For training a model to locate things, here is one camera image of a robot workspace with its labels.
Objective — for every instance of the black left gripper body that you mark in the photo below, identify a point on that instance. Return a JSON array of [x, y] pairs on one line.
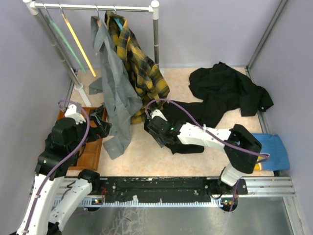
[[97, 132]]

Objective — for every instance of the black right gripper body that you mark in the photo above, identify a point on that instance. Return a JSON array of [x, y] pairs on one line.
[[160, 139]]

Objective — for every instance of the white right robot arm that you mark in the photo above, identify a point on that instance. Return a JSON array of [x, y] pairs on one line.
[[239, 145]]

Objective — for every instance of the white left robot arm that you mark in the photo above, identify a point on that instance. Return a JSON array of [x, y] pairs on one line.
[[64, 145]]

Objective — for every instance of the grey shirt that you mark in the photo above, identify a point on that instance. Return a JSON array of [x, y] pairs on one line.
[[120, 98]]

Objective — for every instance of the yellow plaid shirt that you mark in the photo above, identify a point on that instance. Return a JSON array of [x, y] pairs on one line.
[[144, 74]]

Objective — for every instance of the yellow hanger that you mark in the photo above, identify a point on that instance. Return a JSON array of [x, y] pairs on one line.
[[79, 45]]

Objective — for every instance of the green hanger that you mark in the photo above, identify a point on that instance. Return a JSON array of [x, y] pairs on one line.
[[63, 38]]

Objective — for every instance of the orange wooden tray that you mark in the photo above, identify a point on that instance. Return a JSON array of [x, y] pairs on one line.
[[90, 158]]

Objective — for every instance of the blue pikachu cloth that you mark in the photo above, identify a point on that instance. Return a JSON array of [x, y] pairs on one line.
[[272, 146]]

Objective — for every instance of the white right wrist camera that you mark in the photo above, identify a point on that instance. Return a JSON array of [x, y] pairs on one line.
[[157, 113]]

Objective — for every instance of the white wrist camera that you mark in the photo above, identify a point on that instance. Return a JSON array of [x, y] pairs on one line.
[[157, 113], [74, 111]]

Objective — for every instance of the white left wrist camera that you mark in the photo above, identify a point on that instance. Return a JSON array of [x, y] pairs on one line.
[[74, 111]]

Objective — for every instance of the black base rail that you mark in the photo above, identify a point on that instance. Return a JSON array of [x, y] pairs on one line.
[[162, 189]]

